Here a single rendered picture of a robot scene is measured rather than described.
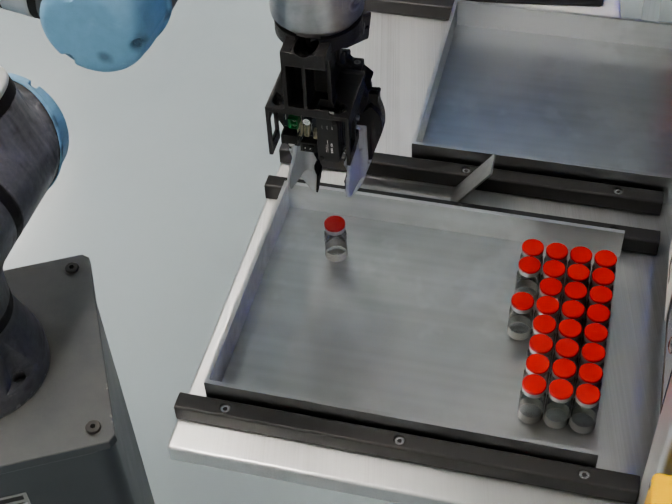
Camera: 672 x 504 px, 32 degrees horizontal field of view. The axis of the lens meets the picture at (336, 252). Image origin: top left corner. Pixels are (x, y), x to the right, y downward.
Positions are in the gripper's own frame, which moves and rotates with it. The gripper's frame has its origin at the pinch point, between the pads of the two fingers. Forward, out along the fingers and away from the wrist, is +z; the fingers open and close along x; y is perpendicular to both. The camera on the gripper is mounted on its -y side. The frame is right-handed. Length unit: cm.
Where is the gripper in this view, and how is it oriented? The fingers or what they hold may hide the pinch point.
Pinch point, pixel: (334, 176)
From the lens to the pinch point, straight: 109.7
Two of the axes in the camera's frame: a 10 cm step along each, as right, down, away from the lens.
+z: 0.4, 6.8, 7.3
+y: -2.4, 7.2, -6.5
